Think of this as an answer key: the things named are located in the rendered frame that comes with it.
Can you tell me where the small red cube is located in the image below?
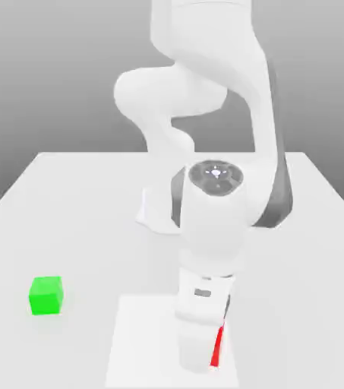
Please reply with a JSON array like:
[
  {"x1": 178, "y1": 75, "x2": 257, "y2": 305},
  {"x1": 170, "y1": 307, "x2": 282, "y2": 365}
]
[{"x1": 209, "y1": 323, "x2": 226, "y2": 368}]

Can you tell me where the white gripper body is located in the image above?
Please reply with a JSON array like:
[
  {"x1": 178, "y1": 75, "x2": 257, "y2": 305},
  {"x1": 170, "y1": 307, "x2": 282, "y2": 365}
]
[{"x1": 174, "y1": 307, "x2": 226, "y2": 374}]

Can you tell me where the small green cube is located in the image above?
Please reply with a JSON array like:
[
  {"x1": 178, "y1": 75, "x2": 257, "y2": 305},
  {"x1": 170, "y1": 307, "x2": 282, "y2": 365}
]
[{"x1": 28, "y1": 275, "x2": 64, "y2": 316}]

